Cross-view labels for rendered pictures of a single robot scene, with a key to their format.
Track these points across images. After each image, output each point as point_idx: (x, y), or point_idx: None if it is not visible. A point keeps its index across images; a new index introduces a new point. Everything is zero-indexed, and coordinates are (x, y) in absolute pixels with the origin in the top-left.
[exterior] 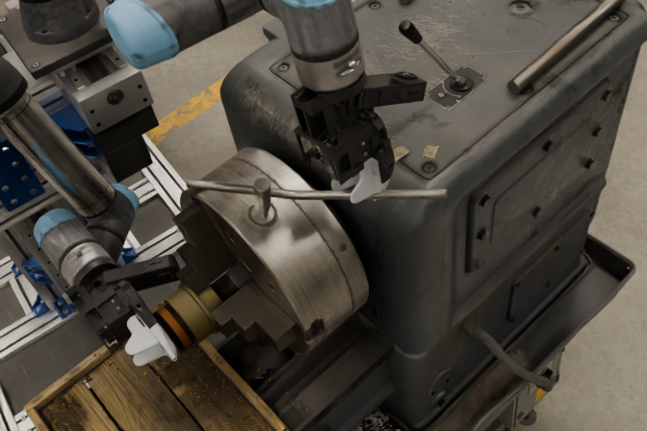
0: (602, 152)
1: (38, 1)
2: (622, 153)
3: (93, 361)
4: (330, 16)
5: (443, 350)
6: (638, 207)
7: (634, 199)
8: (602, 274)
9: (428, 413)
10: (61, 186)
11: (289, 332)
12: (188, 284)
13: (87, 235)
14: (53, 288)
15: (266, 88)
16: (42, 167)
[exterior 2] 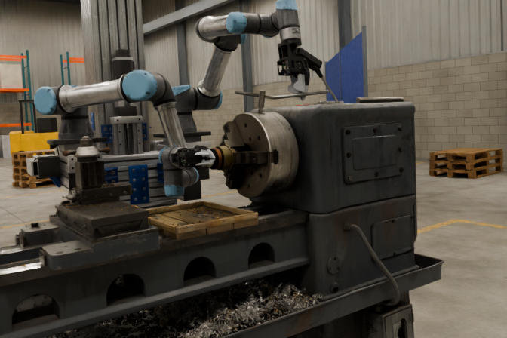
0: (409, 174)
1: (177, 114)
2: (459, 318)
3: (167, 207)
4: (292, 13)
5: (334, 235)
6: (471, 336)
7: (468, 333)
8: None
9: (328, 294)
10: (173, 145)
11: (263, 154)
12: (225, 142)
13: None
14: None
15: (264, 109)
16: (170, 134)
